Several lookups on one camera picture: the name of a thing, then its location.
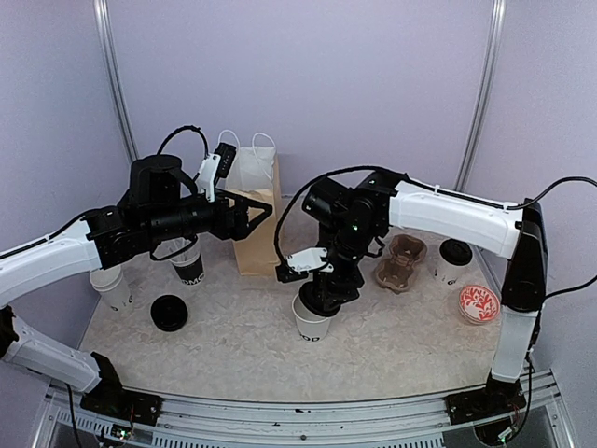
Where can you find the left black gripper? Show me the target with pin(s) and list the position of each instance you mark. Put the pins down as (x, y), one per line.
(237, 228)

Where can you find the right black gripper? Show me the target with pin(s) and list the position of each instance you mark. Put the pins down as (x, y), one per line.
(339, 286)

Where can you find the black cup lid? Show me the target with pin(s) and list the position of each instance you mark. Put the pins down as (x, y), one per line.
(316, 301)
(455, 252)

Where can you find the white paper cup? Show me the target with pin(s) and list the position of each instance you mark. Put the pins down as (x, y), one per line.
(312, 328)
(448, 272)

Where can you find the cardboard cup carrier tray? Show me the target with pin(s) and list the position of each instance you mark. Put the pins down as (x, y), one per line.
(398, 271)

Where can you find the black cup holding straws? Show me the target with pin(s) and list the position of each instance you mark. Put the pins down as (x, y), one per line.
(189, 268)

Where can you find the bundle of white straws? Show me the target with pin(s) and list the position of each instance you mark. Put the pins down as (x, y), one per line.
(184, 252)

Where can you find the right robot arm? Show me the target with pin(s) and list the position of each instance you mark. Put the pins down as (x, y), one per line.
(350, 219)

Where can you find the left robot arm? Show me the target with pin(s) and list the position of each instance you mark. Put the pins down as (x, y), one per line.
(161, 204)

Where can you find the stack of black lids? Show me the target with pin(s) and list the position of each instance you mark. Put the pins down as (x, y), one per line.
(169, 313)

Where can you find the red patterned small plate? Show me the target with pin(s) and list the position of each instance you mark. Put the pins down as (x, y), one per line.
(478, 305)

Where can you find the stack of white paper cups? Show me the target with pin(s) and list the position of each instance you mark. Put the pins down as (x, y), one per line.
(113, 288)

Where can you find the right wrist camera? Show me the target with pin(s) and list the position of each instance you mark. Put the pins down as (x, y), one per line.
(299, 265)

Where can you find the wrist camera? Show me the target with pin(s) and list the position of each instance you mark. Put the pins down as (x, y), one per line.
(299, 265)
(215, 167)

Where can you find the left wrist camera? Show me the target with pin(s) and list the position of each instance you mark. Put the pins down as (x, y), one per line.
(215, 167)

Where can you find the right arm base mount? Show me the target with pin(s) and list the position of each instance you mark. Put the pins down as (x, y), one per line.
(478, 404)

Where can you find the front aluminium frame rail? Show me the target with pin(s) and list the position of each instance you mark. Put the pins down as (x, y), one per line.
(429, 420)

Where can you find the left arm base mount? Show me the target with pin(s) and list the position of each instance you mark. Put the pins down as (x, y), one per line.
(123, 404)

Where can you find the left aluminium corner post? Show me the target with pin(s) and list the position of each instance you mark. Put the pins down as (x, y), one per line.
(103, 24)

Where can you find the aluminium corner post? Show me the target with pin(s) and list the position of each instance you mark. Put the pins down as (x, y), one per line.
(484, 93)
(103, 24)

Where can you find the right aluminium corner post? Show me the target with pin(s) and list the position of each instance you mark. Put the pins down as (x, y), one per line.
(484, 93)

